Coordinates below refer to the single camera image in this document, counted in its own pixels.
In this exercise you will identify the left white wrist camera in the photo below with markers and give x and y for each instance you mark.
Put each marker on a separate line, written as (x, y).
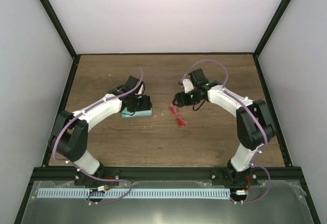
(141, 90)

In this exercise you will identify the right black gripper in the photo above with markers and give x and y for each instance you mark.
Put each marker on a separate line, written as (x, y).
(182, 100)

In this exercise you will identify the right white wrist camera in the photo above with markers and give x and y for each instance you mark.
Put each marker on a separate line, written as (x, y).
(186, 84)

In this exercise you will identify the teal glasses case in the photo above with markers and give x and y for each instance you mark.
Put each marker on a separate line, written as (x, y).
(138, 114)

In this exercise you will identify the black aluminium frame rail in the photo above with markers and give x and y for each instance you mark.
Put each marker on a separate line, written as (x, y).
(134, 174)

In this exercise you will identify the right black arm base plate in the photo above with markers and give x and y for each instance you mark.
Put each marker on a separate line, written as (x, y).
(222, 176)

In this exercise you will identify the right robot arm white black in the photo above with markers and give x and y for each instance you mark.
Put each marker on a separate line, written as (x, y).
(255, 126)

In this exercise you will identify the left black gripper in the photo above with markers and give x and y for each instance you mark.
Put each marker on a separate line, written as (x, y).
(146, 105)

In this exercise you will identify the light blue slotted cable duct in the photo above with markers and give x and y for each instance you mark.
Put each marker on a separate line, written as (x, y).
(203, 193)

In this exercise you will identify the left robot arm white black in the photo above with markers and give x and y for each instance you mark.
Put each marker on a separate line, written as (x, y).
(69, 136)

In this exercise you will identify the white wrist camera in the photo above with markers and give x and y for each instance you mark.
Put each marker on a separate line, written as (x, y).
(186, 84)
(141, 90)

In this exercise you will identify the red transparent sunglasses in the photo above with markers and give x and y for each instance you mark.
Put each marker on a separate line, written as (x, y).
(181, 123)

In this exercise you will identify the metal front plate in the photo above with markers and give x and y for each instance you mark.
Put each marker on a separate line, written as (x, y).
(268, 202)

